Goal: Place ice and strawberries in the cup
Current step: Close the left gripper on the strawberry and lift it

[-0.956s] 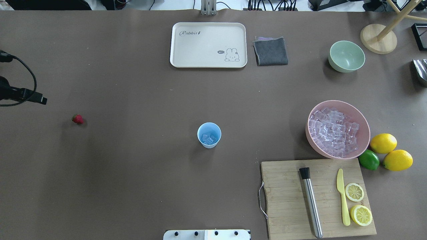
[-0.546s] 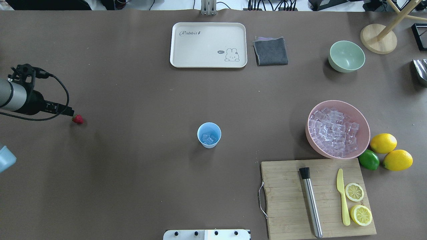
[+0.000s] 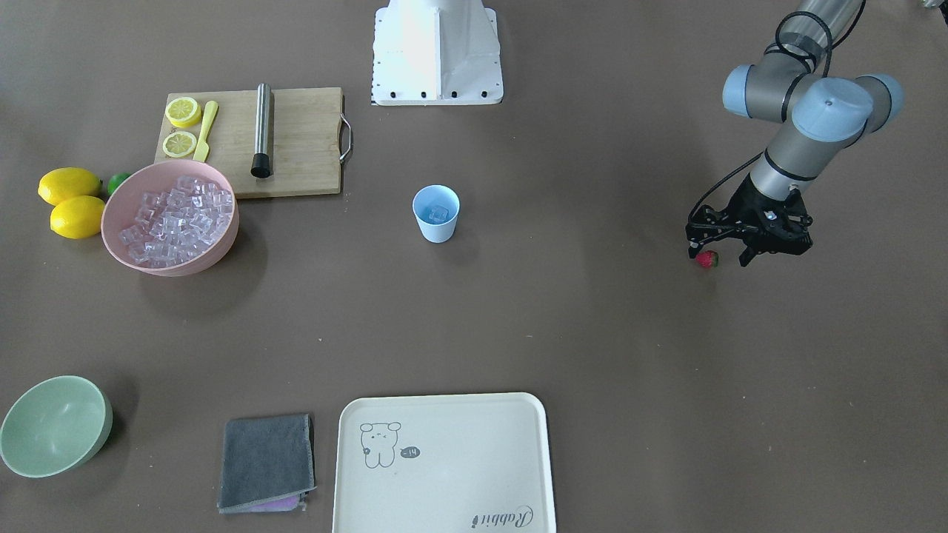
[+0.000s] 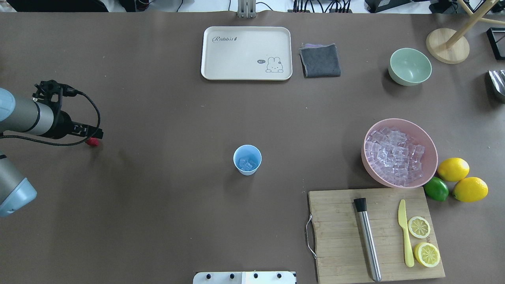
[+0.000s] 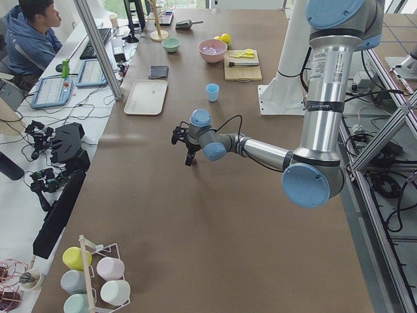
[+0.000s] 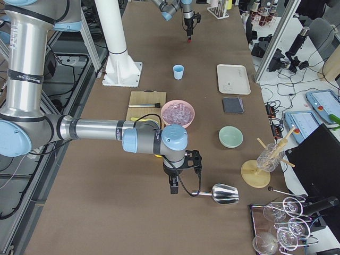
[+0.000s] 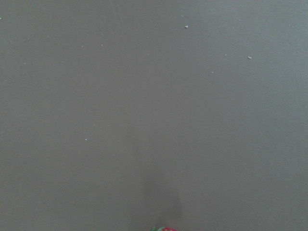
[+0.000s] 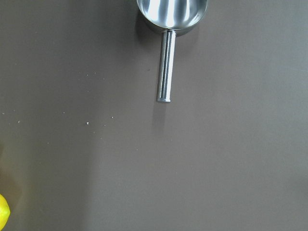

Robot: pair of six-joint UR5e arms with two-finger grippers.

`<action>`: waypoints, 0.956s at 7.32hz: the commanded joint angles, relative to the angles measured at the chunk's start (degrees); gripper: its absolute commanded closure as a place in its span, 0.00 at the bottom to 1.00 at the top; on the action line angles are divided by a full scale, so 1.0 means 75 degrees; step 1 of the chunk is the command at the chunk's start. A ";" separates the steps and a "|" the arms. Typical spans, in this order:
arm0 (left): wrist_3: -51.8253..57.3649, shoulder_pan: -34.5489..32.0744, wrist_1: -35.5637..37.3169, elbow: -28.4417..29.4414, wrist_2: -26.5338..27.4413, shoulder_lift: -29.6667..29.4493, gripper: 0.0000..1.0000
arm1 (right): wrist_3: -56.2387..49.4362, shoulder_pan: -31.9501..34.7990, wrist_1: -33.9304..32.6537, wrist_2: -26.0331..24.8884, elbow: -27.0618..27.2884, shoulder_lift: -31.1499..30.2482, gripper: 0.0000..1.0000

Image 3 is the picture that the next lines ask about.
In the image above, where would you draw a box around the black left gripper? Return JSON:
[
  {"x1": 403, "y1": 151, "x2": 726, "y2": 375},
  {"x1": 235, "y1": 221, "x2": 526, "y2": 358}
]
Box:
[{"x1": 687, "y1": 176, "x2": 813, "y2": 267}]

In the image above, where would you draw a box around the red strawberry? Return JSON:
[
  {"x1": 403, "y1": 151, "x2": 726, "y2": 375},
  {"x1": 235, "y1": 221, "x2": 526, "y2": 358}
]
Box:
[{"x1": 694, "y1": 249, "x2": 720, "y2": 269}]

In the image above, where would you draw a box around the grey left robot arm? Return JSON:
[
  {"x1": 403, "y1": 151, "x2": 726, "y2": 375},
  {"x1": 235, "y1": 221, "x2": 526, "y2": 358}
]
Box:
[{"x1": 685, "y1": 1, "x2": 904, "y2": 266}]

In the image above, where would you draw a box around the light blue cup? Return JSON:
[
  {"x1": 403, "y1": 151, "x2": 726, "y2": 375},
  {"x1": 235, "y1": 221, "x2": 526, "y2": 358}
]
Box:
[{"x1": 412, "y1": 184, "x2": 460, "y2": 244}]

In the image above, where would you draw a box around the clear ice cube pile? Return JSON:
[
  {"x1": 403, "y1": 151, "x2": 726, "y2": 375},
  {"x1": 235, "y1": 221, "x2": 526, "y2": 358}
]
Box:
[{"x1": 118, "y1": 175, "x2": 236, "y2": 269}]

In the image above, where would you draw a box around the cream rabbit tray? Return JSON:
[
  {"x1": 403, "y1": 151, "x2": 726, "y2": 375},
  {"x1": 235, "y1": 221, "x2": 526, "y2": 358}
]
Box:
[{"x1": 333, "y1": 392, "x2": 558, "y2": 532}]

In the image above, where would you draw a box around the wooden cutting board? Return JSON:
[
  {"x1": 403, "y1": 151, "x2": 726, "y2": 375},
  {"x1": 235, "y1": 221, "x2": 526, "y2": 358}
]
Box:
[{"x1": 189, "y1": 87, "x2": 344, "y2": 199}]

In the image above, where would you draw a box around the steel muddler black tip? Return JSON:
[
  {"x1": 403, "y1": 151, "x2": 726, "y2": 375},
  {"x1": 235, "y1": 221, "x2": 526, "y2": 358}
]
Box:
[{"x1": 250, "y1": 82, "x2": 274, "y2": 179}]

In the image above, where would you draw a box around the grey folded cloth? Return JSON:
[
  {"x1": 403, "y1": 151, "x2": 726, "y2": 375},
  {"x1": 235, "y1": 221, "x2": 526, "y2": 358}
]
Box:
[{"x1": 217, "y1": 414, "x2": 316, "y2": 514}]

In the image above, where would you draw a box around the yellow plastic knife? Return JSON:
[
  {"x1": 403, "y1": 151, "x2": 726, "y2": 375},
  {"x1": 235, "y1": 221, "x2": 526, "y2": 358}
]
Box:
[{"x1": 193, "y1": 100, "x2": 219, "y2": 162}]

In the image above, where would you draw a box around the pink bowl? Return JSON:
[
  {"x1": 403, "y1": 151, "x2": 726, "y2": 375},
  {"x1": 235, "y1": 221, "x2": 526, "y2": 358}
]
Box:
[{"x1": 101, "y1": 161, "x2": 239, "y2": 277}]

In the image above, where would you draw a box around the lemon half lower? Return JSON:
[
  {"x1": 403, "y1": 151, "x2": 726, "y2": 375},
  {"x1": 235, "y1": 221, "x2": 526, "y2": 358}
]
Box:
[{"x1": 161, "y1": 131, "x2": 198, "y2": 158}]

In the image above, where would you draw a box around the lemon half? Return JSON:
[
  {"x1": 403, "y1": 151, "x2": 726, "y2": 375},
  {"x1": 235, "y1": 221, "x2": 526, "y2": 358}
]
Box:
[
  {"x1": 161, "y1": 131, "x2": 198, "y2": 158},
  {"x1": 164, "y1": 95, "x2": 203, "y2": 128}
]

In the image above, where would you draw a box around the lemon half upper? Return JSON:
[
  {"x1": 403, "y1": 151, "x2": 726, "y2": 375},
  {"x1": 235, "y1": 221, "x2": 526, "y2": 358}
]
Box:
[{"x1": 164, "y1": 95, "x2": 203, "y2": 128}]

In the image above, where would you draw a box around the green lime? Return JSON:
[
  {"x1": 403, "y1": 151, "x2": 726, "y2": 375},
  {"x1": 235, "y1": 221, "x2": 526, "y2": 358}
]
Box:
[{"x1": 106, "y1": 172, "x2": 132, "y2": 196}]

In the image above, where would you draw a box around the yellow lemon lower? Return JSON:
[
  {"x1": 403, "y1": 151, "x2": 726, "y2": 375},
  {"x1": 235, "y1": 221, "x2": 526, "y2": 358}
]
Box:
[{"x1": 50, "y1": 195, "x2": 106, "y2": 239}]

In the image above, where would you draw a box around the yellow lemon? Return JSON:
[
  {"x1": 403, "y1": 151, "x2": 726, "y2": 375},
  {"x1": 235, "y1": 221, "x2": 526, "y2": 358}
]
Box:
[
  {"x1": 50, "y1": 195, "x2": 106, "y2": 239},
  {"x1": 37, "y1": 167, "x2": 101, "y2": 206}
]

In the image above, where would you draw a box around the yellow lemon upper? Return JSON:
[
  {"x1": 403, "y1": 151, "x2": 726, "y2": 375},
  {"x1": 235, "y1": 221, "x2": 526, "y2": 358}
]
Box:
[{"x1": 37, "y1": 167, "x2": 101, "y2": 206}]

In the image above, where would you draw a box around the green bowl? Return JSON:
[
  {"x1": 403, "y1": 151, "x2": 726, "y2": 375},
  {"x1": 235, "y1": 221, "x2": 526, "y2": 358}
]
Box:
[{"x1": 1, "y1": 375, "x2": 114, "y2": 478}]

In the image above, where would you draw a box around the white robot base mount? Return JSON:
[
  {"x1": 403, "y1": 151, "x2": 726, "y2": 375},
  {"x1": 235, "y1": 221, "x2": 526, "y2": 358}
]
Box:
[{"x1": 370, "y1": 1, "x2": 504, "y2": 106}]

